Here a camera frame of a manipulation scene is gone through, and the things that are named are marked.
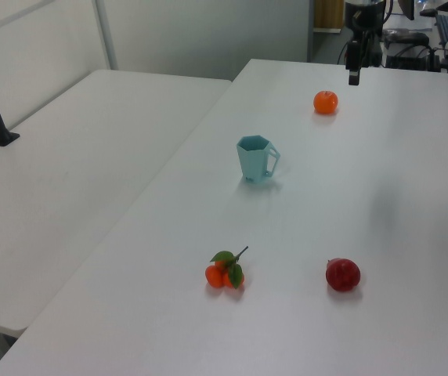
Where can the light blue hexagonal mug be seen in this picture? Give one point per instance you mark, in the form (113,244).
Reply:
(253,162)

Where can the red wax apple fruit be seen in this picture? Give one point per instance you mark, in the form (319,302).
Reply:
(342,275)

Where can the grey partition frame post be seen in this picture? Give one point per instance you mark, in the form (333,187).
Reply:
(106,35)

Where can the black computer monitor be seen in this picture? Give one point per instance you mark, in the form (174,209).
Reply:
(407,8)

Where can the yellow wooden cabinet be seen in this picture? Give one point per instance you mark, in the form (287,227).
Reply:
(328,15)

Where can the white side table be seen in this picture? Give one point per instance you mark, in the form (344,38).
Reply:
(51,188)

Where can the kumquat cluster with leaves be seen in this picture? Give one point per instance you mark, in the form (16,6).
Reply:
(224,274)

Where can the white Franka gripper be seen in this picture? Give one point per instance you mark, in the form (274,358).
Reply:
(354,55)

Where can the round orange fruit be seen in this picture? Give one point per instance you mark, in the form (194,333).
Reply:
(326,102)

